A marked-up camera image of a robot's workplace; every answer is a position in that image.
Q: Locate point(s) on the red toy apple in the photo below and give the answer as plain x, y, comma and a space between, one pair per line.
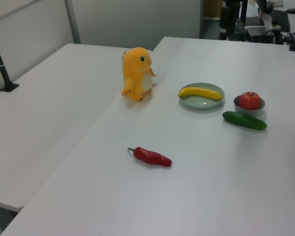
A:
249, 100

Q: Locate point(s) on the thin black background pole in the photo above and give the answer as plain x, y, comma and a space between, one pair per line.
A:
244, 9

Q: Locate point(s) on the black equipment box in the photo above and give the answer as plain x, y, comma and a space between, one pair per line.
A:
242, 32

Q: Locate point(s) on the black computer mouse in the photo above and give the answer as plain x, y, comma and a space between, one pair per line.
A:
292, 10

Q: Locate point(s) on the grey partition post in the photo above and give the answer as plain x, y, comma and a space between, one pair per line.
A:
72, 22

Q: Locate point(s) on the green plastic plate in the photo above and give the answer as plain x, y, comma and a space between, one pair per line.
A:
199, 103

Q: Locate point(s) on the black desk device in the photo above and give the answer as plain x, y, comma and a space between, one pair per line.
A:
281, 20

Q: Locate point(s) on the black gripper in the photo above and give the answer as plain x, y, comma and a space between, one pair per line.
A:
227, 14

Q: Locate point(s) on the red toy chili pepper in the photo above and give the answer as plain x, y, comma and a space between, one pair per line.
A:
150, 157

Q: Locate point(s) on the black camera pole with base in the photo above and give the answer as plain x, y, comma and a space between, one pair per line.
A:
3, 71

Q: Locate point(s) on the yellow toy banana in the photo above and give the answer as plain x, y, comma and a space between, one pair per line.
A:
199, 92

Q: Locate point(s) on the green toy cucumber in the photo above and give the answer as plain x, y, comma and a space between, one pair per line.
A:
243, 120

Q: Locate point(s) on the wooden cabinet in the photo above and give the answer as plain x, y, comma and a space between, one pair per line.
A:
212, 8

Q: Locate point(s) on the small metal bowl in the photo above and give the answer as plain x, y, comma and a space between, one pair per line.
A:
248, 113

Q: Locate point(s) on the orange plush toy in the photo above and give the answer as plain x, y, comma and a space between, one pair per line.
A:
135, 73

